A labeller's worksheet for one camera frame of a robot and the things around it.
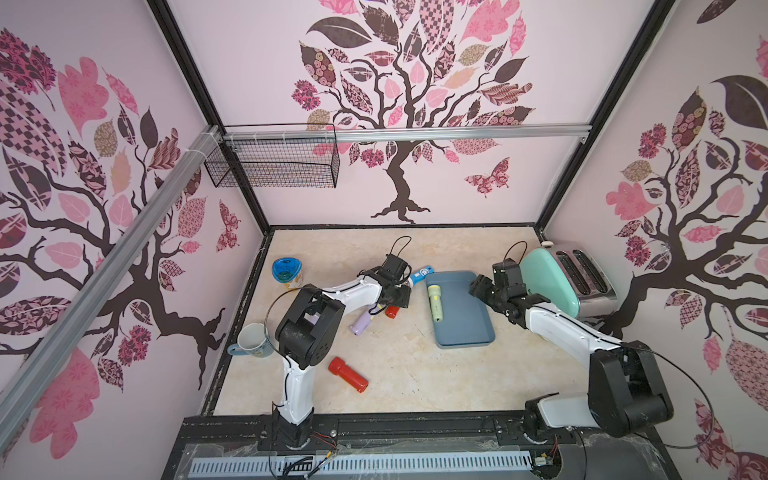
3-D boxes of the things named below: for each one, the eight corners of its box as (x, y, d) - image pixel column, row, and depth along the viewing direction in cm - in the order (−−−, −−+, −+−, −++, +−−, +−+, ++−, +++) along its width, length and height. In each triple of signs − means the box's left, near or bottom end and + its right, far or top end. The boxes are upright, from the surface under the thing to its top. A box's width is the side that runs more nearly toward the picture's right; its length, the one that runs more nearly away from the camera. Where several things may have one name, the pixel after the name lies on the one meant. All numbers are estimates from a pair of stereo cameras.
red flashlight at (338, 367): (328, 370, 86) (327, 366, 83) (337, 359, 88) (335, 355, 85) (362, 394, 81) (361, 391, 79) (370, 382, 83) (369, 378, 81)
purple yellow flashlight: (349, 331, 93) (348, 327, 91) (365, 313, 97) (365, 309, 95) (357, 337, 92) (356, 334, 90) (373, 318, 96) (373, 315, 94)
